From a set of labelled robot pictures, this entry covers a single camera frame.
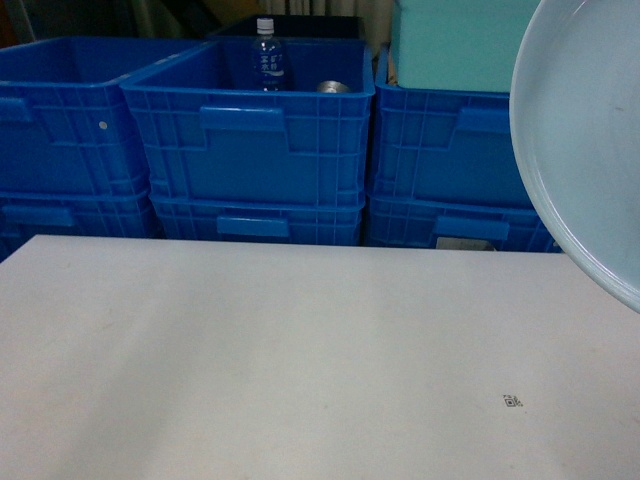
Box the light blue oval tray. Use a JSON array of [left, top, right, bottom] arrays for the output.
[[509, 1, 639, 309]]

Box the blue crate bottom middle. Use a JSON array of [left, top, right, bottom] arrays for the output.
[[150, 194, 363, 246]]

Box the blue crate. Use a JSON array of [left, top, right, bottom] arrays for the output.
[[150, 194, 363, 246], [1, 36, 199, 197], [1, 191, 164, 259], [368, 46, 531, 209], [122, 37, 375, 208], [363, 196, 561, 253]]

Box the blue crate bottom right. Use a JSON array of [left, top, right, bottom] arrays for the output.
[[363, 196, 561, 253]]

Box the silver metal can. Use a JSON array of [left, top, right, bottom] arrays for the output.
[[316, 80, 351, 94]]

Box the blue crate top middle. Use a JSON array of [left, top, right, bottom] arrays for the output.
[[122, 37, 375, 208]]

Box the blue crate top right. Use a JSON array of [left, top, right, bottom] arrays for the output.
[[368, 46, 531, 209]]

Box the clear plastic water bottle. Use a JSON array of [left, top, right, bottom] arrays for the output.
[[251, 17, 286, 91]]

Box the teal foam box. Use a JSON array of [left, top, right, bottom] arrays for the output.
[[390, 0, 539, 93]]

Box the small QR code sticker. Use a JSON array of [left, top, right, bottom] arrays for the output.
[[502, 394, 523, 408]]

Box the blue crate top left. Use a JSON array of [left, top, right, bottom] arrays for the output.
[[1, 36, 199, 197]]

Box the blue crate bottom left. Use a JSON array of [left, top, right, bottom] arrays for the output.
[[1, 191, 164, 259]]

